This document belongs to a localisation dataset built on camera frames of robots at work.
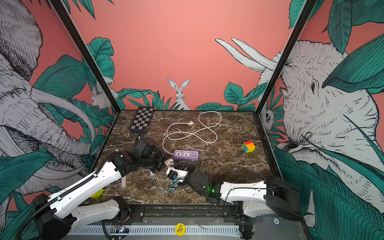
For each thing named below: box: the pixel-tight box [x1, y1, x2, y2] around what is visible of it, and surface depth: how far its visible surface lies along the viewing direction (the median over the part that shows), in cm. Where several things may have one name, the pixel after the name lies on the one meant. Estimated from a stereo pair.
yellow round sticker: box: [175, 223, 186, 237], surface depth 71 cm
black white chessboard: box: [129, 106, 155, 134], surface depth 113 cm
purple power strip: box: [173, 149, 199, 160], surface depth 95 cm
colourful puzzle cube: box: [242, 140, 256, 153], surface depth 97 cm
